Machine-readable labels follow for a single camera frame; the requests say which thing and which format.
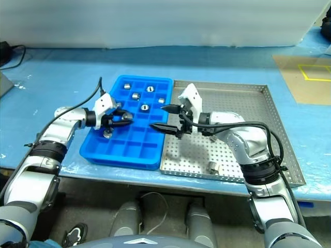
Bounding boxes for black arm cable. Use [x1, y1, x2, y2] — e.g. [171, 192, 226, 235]
[24, 76, 106, 148]
[191, 120, 309, 231]

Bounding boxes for black and white shoe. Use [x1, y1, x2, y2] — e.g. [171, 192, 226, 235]
[62, 223, 89, 248]

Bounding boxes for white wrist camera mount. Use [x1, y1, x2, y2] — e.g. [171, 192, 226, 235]
[93, 93, 122, 130]
[177, 83, 203, 122]

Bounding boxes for grey slanted box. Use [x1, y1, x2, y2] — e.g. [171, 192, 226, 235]
[0, 71, 14, 99]

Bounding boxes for thin white cable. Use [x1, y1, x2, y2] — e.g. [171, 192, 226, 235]
[113, 192, 170, 234]

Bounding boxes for yellow tape square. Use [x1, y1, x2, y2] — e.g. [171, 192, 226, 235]
[297, 64, 331, 82]

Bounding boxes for grey housing with emblem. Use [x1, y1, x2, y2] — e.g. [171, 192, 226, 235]
[84, 233, 209, 248]

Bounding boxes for brown cardboard sheet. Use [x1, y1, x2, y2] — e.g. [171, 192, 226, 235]
[272, 54, 331, 106]

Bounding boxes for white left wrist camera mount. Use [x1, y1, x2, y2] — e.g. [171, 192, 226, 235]
[93, 93, 122, 130]

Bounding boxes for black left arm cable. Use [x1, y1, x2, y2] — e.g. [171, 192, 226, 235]
[24, 76, 106, 148]

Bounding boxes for grey rounded shape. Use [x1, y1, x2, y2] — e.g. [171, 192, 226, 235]
[185, 202, 217, 248]
[111, 200, 142, 236]

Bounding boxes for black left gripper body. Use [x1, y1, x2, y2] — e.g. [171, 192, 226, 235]
[101, 110, 122, 129]

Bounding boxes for black device with cable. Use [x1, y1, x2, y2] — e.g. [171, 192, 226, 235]
[0, 40, 27, 70]

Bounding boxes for white foam board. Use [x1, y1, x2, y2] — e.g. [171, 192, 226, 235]
[0, 0, 331, 50]

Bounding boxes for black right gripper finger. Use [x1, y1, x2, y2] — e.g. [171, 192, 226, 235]
[160, 104, 182, 114]
[149, 123, 182, 136]

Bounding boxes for perforated steel tray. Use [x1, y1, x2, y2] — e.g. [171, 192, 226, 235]
[159, 80, 307, 189]

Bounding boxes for black rounded object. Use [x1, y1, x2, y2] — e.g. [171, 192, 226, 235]
[320, 9, 331, 41]

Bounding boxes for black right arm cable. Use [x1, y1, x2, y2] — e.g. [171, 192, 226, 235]
[191, 120, 309, 231]

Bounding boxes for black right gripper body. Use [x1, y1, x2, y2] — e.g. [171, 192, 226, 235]
[176, 103, 194, 139]

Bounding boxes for blue compartment tray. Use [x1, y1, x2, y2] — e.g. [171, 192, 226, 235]
[79, 74, 174, 172]

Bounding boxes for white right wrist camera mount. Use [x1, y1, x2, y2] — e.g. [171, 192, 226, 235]
[177, 83, 203, 122]

